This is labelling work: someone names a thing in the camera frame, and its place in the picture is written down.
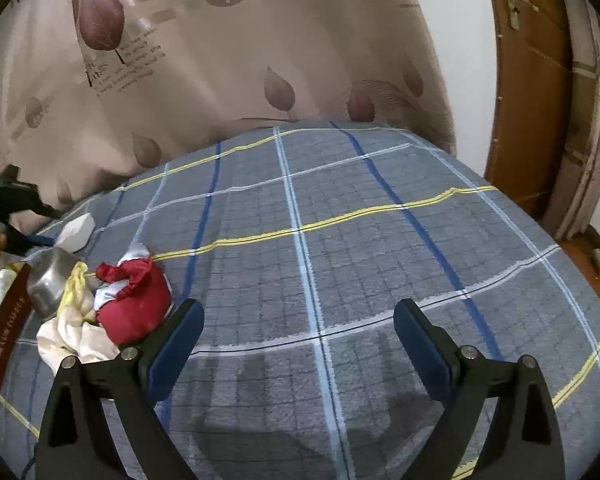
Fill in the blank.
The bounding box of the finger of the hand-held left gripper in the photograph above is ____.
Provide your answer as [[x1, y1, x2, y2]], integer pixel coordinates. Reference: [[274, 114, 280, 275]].
[[0, 225, 53, 256], [0, 164, 63, 221]]

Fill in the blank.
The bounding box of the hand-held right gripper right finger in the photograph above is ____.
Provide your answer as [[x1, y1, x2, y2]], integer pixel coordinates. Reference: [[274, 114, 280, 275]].
[[394, 298, 566, 480]]

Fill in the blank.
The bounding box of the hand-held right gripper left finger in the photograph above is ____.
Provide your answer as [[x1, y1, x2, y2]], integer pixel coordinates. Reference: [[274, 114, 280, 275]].
[[34, 298, 205, 480]]

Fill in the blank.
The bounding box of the red and white garment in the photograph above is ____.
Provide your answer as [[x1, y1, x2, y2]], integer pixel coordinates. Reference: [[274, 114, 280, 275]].
[[94, 242, 174, 346]]

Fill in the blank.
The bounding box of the red tin box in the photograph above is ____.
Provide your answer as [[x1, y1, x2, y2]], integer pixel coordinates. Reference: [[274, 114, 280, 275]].
[[0, 262, 33, 392]]

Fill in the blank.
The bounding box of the cream garment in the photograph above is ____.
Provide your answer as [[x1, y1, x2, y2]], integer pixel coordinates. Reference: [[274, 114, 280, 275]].
[[36, 305, 121, 376]]

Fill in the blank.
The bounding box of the stainless steel bowl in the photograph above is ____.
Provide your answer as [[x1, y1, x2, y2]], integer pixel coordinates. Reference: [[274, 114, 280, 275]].
[[26, 249, 83, 320]]

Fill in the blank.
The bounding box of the grey plaid bed sheet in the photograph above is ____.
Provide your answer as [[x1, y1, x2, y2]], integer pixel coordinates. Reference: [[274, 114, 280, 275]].
[[0, 119, 600, 480]]

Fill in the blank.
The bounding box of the beige leaf print curtain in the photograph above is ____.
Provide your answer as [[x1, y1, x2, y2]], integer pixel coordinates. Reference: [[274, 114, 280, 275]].
[[0, 0, 457, 241]]

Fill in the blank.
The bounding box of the brown wooden door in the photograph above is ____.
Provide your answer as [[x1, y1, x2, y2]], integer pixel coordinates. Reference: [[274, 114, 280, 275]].
[[482, 0, 576, 218]]

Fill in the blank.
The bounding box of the beige door frame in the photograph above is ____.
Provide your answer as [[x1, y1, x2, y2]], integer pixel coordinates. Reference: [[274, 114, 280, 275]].
[[550, 0, 600, 241]]

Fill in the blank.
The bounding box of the brass door handle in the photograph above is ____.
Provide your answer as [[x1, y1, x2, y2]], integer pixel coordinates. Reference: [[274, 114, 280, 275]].
[[502, 0, 541, 31]]

